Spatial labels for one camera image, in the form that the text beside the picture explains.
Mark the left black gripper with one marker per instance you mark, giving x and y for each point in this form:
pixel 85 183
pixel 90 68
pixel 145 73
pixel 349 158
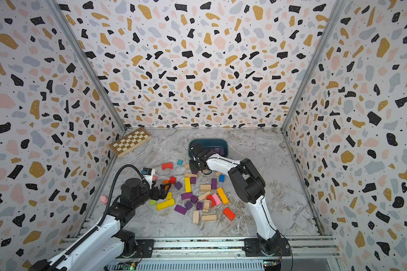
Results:
pixel 163 194

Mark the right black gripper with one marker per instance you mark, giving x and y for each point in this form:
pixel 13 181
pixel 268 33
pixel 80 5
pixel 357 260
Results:
pixel 191 165

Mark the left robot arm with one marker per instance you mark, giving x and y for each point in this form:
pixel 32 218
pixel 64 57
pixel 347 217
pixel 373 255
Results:
pixel 108 239

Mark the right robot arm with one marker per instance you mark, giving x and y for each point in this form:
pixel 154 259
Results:
pixel 249 186

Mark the teal plastic storage bin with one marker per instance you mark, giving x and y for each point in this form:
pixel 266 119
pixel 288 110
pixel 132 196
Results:
pixel 212 142

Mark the green small block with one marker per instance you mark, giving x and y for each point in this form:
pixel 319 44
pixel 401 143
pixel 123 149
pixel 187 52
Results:
pixel 152 202

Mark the yellow flat block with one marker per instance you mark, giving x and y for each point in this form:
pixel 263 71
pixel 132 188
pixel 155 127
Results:
pixel 165 204

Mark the purple cube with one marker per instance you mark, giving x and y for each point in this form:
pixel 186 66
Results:
pixel 178 185

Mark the natural wood short bar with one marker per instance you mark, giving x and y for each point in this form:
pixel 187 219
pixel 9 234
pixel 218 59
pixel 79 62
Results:
pixel 190 175

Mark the purple flat block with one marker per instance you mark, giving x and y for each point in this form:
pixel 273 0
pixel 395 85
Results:
pixel 180 209

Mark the pink long block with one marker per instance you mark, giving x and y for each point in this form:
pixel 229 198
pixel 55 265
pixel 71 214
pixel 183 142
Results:
pixel 216 199

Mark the red curved arch block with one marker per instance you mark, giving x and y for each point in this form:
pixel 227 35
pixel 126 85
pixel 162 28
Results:
pixel 211 198

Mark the pink pig toy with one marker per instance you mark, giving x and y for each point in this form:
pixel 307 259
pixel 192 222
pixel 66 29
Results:
pixel 104 199

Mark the amber yellow long block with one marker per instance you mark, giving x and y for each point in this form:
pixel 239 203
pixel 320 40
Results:
pixel 222 196

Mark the wooden chessboard box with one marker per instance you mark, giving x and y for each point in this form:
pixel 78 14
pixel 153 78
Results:
pixel 130 142

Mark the natural wood block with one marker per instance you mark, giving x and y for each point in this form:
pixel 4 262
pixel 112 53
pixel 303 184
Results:
pixel 207 218

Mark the red rectangular block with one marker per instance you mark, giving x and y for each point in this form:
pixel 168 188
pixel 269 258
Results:
pixel 229 214

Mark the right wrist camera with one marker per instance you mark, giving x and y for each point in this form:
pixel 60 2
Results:
pixel 195 149

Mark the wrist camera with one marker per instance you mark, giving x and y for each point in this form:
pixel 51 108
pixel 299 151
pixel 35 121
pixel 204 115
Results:
pixel 148 174
pixel 195 149

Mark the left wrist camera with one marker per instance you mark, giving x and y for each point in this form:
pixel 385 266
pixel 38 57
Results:
pixel 148 174

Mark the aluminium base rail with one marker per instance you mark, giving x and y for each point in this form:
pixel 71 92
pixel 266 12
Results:
pixel 295 253

